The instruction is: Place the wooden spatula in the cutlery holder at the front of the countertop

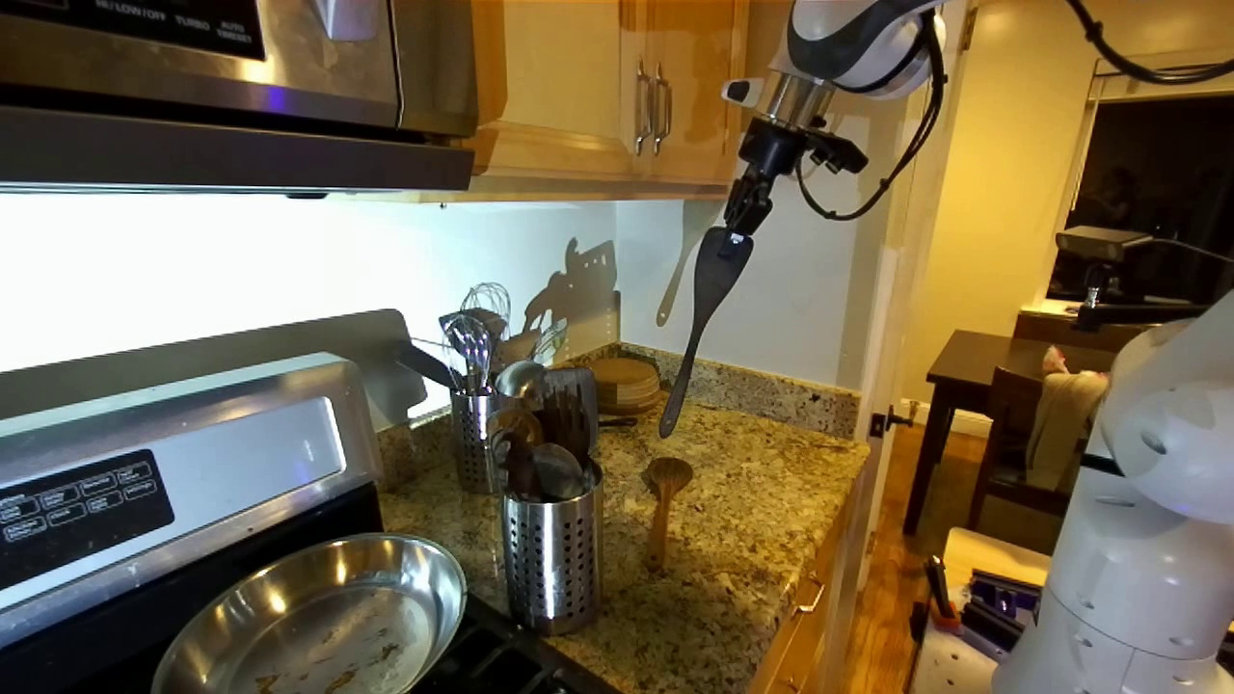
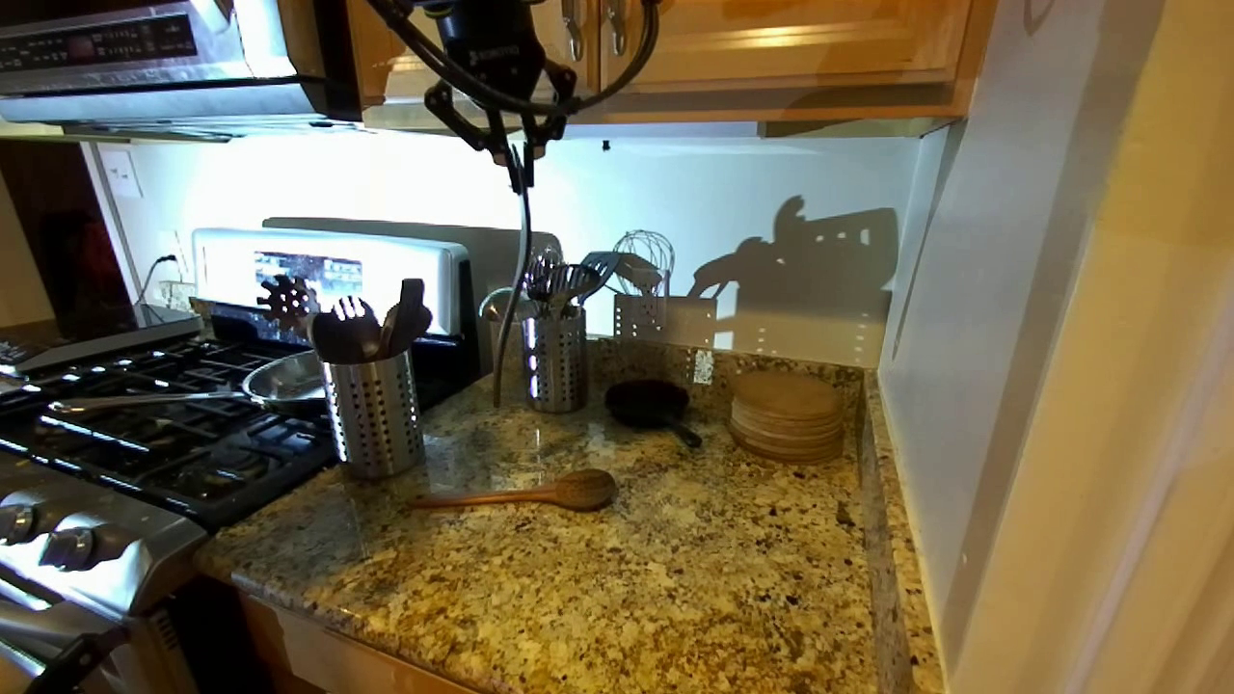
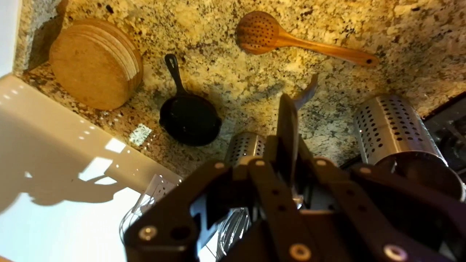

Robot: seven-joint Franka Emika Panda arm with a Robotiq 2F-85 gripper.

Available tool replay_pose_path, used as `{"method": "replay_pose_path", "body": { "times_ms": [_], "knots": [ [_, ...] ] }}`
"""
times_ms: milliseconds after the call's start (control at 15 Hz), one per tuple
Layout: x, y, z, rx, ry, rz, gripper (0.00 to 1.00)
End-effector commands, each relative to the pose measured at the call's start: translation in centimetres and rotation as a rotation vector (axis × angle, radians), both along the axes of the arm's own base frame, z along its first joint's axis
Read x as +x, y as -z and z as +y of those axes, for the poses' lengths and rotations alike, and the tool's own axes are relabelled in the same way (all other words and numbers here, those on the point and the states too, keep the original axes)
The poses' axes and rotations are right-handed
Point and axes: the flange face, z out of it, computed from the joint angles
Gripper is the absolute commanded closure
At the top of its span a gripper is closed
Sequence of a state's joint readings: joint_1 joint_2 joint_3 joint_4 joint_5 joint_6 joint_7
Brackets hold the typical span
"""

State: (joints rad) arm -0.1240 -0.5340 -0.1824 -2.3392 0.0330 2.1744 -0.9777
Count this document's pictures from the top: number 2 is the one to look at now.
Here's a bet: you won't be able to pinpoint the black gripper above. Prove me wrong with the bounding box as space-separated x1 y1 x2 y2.
424 0 581 202

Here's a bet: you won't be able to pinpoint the small steel cutlery holder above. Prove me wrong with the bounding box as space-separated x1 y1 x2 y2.
518 295 597 416

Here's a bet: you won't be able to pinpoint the wide perforated steel utensil holder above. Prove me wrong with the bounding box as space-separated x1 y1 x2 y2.
606 288 720 389

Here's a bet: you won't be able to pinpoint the tall perforated steel cutlery holder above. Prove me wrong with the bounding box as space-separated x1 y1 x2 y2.
315 342 433 482

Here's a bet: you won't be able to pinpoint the black nylon utensil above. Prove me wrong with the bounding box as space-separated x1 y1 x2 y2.
560 247 635 317

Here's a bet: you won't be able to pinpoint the dark wooden utensil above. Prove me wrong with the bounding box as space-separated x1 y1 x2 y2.
376 275 439 358

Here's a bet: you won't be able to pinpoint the black slotted turner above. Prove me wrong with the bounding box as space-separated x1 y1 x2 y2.
310 288 385 367

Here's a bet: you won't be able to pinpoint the small black cast iron skillet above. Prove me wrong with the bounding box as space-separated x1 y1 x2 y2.
601 374 708 456

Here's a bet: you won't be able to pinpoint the steel frying pan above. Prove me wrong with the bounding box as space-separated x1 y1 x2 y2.
42 347 331 424

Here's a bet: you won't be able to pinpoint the perforated wooden spoon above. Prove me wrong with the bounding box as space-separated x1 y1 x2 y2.
403 465 621 518

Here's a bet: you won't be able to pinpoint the stainless steel microwave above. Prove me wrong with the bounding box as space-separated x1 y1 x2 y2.
0 0 365 136

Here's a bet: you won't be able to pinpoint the stacked wooden bowls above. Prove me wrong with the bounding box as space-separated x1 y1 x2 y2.
725 361 853 465

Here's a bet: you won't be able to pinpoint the stainless steel gas range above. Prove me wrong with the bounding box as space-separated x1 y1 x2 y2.
0 213 567 694

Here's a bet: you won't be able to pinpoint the wooden base cabinet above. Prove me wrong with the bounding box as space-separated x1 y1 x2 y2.
236 587 492 694

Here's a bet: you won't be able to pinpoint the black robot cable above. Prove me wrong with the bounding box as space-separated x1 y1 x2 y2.
361 0 666 122

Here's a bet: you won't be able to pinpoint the steel wire whisk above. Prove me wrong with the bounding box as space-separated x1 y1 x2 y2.
609 223 681 300

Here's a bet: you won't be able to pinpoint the light wooden wall cabinet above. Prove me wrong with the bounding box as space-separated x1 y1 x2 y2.
274 0 1002 126

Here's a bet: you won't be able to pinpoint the white wall outlet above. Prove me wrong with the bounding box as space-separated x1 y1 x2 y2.
99 144 146 204

